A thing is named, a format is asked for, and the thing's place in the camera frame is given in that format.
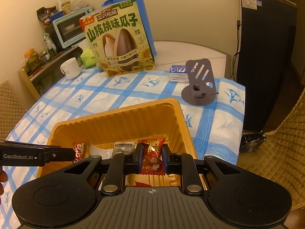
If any white mug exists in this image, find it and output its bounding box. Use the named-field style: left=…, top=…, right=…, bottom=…
left=60, top=57, right=81, bottom=80

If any red patterned candy packet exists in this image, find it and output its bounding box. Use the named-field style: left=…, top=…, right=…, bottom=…
left=72, top=143, right=86, bottom=163

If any black floor fan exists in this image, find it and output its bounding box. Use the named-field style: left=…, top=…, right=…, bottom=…
left=239, top=130, right=266, bottom=153

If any black cabinet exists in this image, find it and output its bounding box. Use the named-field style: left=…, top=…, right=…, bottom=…
left=236, top=0, right=297, bottom=131

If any quilted brown chair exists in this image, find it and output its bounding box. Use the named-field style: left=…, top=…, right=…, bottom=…
left=0, top=79, right=27, bottom=140
left=237, top=93, right=305, bottom=210

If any person's left hand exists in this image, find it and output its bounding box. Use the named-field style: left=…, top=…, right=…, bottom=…
left=0, top=166, right=8, bottom=196

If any light blue toaster oven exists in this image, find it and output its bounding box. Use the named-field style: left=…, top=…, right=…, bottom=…
left=44, top=6, right=92, bottom=52

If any clear brown candy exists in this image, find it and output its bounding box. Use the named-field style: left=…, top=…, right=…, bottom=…
left=89, top=144, right=113, bottom=159

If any quilted brown chair right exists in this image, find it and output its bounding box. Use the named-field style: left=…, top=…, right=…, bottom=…
left=237, top=93, right=305, bottom=210

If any quilted brown chair left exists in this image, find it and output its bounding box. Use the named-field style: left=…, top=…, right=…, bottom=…
left=0, top=79, right=27, bottom=140

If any sunflower seed snack box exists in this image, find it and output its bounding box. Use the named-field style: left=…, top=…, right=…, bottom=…
left=79, top=0, right=155, bottom=77

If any blue checked tablecloth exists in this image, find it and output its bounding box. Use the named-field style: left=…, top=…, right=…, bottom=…
left=0, top=68, right=246, bottom=228

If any grey phone stand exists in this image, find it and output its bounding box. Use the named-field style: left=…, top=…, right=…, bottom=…
left=181, top=58, right=218, bottom=106

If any green tissue pack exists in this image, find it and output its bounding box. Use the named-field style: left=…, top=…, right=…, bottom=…
left=78, top=39, right=97, bottom=69

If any red cartoon candy packet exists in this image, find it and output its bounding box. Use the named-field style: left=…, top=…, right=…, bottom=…
left=138, top=138, right=165, bottom=176

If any blue white tissue packet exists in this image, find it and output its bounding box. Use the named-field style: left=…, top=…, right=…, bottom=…
left=168, top=65, right=189, bottom=83

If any orange plastic tray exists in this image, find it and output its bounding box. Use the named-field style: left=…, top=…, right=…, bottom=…
left=37, top=97, right=199, bottom=188

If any large red candy packet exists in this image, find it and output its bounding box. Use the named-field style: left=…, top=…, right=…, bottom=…
left=134, top=181, right=152, bottom=187

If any pickle jar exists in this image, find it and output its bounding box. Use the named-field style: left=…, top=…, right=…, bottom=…
left=24, top=48, right=42, bottom=75

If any clear seaweed snack packet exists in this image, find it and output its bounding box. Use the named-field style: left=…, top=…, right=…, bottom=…
left=111, top=141, right=136, bottom=158

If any wooden shelf unit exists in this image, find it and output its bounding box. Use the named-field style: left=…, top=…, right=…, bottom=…
left=18, top=45, right=83, bottom=101

